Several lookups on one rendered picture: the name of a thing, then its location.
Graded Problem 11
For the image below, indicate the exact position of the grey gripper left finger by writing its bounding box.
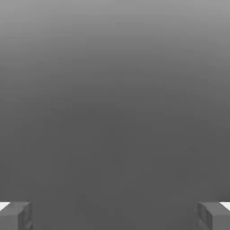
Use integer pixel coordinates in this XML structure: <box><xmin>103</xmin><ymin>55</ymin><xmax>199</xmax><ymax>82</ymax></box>
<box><xmin>0</xmin><ymin>201</ymin><xmax>34</xmax><ymax>230</ymax></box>

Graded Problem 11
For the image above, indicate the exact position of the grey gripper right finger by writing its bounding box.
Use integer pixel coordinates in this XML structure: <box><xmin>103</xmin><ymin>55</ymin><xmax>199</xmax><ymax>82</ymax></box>
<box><xmin>196</xmin><ymin>201</ymin><xmax>230</xmax><ymax>230</ymax></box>

